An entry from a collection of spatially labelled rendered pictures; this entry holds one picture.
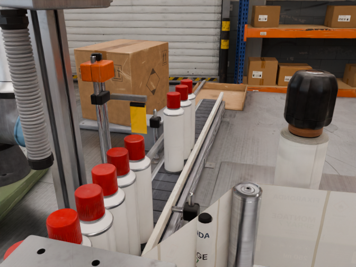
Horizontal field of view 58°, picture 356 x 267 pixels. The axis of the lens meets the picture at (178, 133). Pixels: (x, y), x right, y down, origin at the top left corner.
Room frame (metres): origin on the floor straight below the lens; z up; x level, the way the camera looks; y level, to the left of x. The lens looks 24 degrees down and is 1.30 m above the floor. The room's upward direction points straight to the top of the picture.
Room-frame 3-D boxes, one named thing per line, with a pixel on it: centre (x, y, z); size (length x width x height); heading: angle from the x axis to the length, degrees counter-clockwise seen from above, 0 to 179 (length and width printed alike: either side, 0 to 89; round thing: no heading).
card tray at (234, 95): (1.50, -0.20, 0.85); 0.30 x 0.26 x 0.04; 165
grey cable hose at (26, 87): (0.40, 0.20, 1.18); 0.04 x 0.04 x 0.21
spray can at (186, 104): (0.80, -0.01, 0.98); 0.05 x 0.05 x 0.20
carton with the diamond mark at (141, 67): (1.27, 0.21, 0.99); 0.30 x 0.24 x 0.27; 156
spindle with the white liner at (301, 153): (0.54, -0.23, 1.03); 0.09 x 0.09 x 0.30
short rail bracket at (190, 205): (0.52, -0.03, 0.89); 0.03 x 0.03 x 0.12; 75
